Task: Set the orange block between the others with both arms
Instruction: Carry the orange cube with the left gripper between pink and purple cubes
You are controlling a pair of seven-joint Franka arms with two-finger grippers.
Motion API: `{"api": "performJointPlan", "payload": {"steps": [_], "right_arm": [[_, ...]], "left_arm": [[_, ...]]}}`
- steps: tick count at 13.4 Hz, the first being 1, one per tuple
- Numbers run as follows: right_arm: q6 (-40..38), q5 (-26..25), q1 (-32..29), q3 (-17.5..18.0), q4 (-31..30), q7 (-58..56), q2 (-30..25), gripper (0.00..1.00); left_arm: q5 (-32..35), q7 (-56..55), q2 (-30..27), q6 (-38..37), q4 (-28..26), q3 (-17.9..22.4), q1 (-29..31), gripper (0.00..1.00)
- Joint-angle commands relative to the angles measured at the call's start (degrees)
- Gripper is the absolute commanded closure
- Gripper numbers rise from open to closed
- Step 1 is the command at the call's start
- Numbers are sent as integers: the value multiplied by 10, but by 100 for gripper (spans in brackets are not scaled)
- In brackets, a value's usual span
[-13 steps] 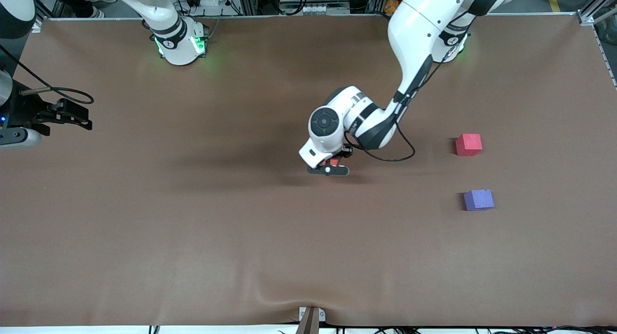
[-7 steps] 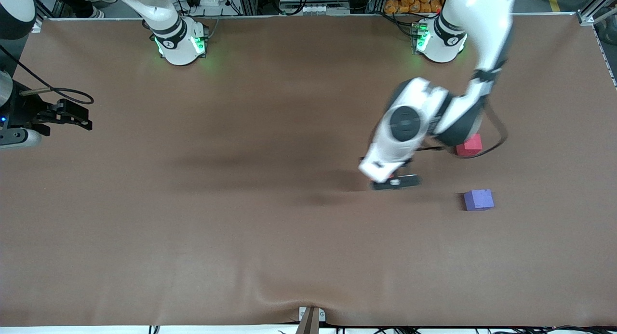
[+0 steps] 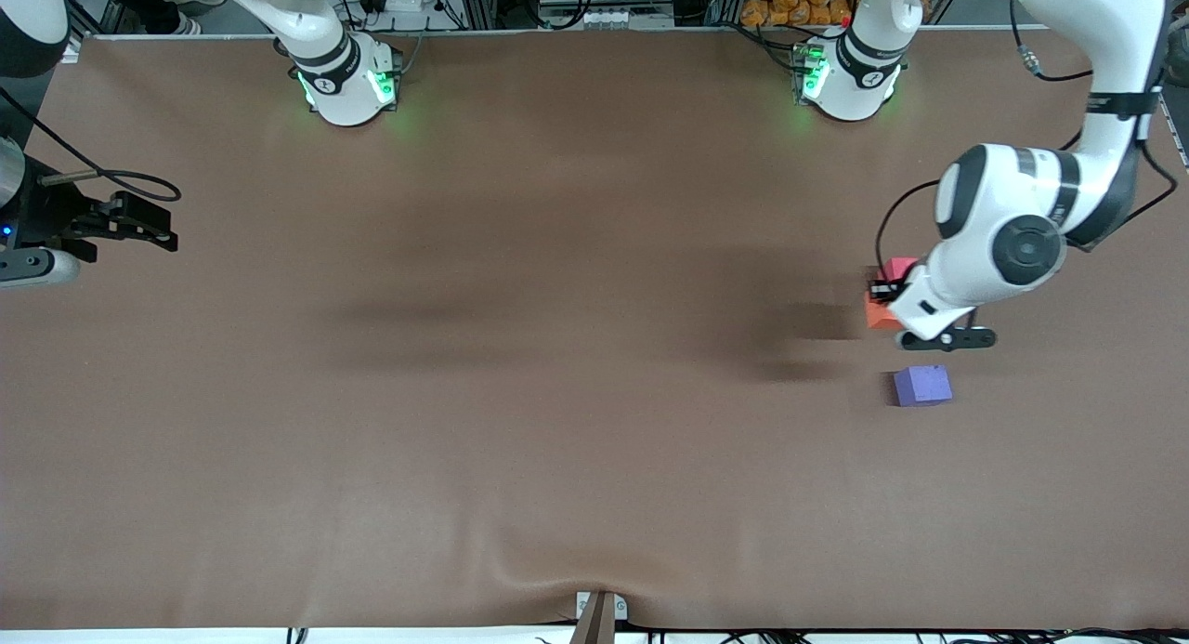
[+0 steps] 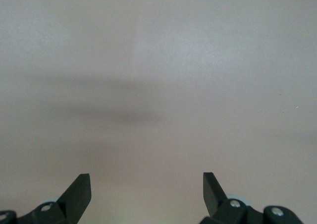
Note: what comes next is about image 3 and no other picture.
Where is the orange foam block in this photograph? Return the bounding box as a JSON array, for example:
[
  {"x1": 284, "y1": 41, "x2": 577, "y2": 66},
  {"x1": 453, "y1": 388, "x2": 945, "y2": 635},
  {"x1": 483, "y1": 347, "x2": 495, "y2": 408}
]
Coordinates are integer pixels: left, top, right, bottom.
[{"x1": 865, "y1": 286, "x2": 909, "y2": 332}]

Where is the purple foam block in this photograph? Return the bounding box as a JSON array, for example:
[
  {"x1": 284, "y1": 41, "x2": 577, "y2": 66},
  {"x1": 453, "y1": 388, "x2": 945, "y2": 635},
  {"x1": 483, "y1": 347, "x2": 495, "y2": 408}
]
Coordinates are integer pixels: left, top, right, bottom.
[{"x1": 894, "y1": 364, "x2": 954, "y2": 408}]

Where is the pile of orange items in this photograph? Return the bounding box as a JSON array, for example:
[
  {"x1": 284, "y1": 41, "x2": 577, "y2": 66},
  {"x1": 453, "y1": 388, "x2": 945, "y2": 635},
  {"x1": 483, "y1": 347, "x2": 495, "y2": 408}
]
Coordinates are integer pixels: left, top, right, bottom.
[{"x1": 740, "y1": 0, "x2": 856, "y2": 28}]

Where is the brown table mat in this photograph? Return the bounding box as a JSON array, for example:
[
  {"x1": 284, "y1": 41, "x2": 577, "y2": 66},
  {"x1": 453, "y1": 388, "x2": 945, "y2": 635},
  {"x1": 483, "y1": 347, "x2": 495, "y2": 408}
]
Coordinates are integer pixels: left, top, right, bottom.
[{"x1": 0, "y1": 26, "x2": 1189, "y2": 631}]

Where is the white terminal block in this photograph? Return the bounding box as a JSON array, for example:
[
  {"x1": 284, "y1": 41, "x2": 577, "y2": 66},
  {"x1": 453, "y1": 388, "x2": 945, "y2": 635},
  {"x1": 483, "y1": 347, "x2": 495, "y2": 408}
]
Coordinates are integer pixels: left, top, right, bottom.
[{"x1": 581, "y1": 7, "x2": 653, "y2": 30}]

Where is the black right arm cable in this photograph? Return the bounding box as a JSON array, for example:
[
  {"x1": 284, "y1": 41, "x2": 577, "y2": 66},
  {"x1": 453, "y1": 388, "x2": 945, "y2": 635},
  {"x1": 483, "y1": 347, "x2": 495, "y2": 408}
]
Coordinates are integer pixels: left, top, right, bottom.
[{"x1": 0, "y1": 86, "x2": 182, "y2": 204}]

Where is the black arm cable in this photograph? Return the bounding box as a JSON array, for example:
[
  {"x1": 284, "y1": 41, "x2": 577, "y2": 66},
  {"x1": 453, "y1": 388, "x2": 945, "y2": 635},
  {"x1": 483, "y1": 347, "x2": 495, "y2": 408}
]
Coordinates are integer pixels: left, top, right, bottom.
[
  {"x1": 876, "y1": 0, "x2": 1181, "y2": 273},
  {"x1": 0, "y1": 86, "x2": 182, "y2": 204}
]

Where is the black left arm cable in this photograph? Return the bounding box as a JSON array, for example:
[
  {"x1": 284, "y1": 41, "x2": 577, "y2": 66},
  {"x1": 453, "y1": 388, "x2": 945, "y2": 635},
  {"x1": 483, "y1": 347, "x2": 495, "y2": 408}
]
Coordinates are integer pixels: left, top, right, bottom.
[{"x1": 876, "y1": 0, "x2": 1181, "y2": 273}]

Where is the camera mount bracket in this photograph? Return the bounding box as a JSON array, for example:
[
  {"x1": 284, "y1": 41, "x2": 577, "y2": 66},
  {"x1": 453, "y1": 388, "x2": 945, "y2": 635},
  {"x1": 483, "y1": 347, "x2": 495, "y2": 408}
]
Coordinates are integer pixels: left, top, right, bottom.
[{"x1": 568, "y1": 590, "x2": 629, "y2": 644}]

